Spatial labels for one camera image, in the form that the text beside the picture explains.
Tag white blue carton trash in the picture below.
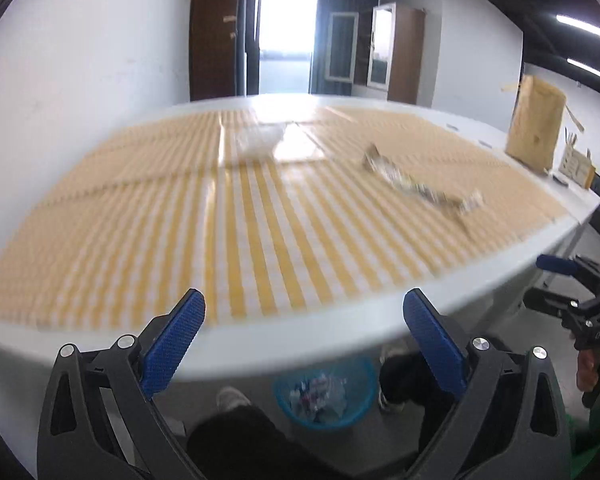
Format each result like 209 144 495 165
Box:
288 373 348 425

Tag blue mesh trash basket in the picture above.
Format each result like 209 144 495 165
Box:
273 356 377 431

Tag person's right hand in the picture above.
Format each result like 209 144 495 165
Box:
576 349 600 392

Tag green right sleeve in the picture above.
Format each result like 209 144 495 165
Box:
567 408 600 480

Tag white box with sticks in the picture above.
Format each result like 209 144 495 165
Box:
558 129 596 190

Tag right leg black trousers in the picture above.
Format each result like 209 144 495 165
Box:
377 351 462 480

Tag right white sneaker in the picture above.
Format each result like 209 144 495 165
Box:
378 340 413 414

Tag white sneaker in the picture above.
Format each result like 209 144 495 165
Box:
215 386 251 413
378 340 413 414

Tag left white sneaker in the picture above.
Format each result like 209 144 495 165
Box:
215 386 251 413

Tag brown paper bag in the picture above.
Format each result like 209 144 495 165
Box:
505 75 567 174

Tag ceiling light strip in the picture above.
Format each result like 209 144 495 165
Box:
555 14 600 38

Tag yellow checkered tablecloth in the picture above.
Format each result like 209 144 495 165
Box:
0 106 566 330

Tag cabinet with glass doors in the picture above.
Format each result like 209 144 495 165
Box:
351 2 426 104

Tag crumpled clear plastic wrap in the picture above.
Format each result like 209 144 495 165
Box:
234 124 284 159

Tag dark blue curtain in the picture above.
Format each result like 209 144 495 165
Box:
310 0 378 96

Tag balcony glass door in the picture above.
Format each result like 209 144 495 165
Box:
251 0 317 94

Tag brown wooden wardrobe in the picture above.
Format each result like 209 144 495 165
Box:
188 0 238 101

